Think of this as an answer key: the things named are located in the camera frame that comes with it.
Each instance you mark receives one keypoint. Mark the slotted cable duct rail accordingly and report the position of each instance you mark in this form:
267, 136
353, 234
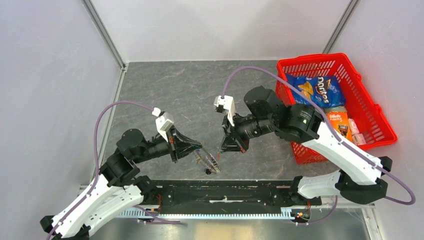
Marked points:
136, 213

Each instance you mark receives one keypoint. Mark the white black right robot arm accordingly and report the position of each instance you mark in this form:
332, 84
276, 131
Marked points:
359, 175

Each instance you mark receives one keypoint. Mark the red plastic basket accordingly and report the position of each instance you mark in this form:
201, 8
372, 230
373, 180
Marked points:
360, 106

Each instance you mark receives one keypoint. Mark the blue Doritos chip bag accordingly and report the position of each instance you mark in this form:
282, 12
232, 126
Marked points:
324, 91

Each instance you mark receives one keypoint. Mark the orange Gillette razor box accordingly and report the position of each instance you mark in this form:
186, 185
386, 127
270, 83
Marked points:
340, 122

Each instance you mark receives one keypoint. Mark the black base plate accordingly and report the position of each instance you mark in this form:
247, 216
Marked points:
225, 196

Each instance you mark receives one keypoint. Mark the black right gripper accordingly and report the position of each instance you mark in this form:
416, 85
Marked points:
237, 143

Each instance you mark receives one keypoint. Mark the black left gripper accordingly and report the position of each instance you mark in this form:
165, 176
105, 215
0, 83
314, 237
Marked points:
184, 145

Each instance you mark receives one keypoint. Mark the steel disc with keyrings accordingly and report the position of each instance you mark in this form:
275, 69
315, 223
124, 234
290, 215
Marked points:
208, 161

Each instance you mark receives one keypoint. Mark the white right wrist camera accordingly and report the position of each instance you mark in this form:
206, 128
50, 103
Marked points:
226, 104

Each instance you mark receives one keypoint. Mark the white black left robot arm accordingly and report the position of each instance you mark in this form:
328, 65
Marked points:
118, 185

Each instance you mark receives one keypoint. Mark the pink white small packet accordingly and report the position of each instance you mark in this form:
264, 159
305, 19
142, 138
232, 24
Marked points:
357, 138

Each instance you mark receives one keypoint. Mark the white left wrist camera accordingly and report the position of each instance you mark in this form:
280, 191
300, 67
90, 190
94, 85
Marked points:
164, 121

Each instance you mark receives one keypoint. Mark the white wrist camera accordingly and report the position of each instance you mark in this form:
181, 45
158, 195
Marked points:
226, 104
164, 121

